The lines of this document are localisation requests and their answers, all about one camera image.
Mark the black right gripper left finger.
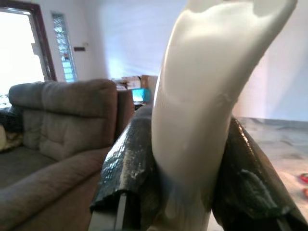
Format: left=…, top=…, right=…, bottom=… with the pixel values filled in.
left=90, top=104, right=169, bottom=231

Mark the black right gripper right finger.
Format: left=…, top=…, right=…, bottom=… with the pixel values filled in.
left=211, top=115, right=308, bottom=231

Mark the blue lit screen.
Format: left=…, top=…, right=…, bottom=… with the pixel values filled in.
left=132, top=88, right=152, bottom=103

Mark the grey fabric sofa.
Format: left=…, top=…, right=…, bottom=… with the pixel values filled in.
left=0, top=78, right=136, bottom=231

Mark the cardboard boxes stack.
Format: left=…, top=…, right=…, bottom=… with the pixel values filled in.
left=115, top=75, right=159, bottom=90

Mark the patterned cushion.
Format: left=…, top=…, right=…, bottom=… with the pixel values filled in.
left=0, top=124, right=24, bottom=153

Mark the louvre window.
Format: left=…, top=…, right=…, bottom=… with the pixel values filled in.
left=51, top=13, right=78, bottom=83

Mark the brown wooden door frame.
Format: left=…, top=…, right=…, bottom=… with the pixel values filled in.
left=0, top=0, right=58, bottom=83

